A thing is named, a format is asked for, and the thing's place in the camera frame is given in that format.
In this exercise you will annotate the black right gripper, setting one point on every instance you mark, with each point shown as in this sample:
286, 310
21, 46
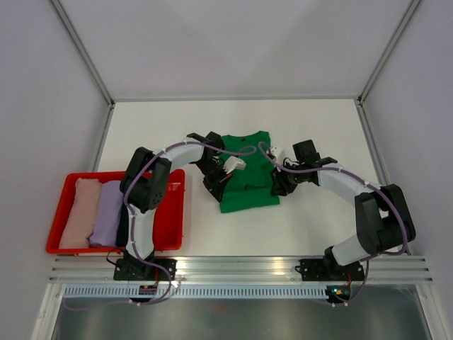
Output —
280, 187

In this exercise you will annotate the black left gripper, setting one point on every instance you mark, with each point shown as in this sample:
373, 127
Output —
217, 187

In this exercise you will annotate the green t shirt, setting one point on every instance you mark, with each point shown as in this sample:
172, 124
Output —
249, 188

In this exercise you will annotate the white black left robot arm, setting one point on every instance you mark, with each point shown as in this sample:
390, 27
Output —
144, 187

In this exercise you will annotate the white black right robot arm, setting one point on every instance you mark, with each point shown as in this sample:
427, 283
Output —
383, 223

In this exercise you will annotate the red plastic bin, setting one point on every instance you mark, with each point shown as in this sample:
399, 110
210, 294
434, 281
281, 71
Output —
168, 221

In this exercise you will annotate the black rolled t shirt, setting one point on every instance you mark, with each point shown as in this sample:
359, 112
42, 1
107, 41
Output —
122, 235

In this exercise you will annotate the lavender rolled t shirt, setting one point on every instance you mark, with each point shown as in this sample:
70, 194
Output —
107, 215

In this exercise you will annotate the pink rolled t shirt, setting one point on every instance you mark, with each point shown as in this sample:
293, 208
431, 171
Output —
82, 217

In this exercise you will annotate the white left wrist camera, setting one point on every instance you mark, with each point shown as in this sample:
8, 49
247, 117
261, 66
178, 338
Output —
232, 164

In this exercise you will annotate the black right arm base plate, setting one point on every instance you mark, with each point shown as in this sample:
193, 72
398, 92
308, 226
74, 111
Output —
319, 270

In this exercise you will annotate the white slotted cable duct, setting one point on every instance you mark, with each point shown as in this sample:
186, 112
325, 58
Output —
197, 291

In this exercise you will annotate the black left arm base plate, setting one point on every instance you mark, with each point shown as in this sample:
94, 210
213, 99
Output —
132, 269

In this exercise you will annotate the aluminium mounting rail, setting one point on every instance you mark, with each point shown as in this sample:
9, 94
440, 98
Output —
211, 270

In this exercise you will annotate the aluminium frame post left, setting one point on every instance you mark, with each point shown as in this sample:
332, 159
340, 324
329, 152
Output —
71, 31

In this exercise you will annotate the aluminium frame post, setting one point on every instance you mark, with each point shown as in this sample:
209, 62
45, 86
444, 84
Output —
394, 40
71, 31

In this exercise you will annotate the aluminium frame post right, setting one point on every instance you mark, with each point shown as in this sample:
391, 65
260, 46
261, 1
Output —
394, 40

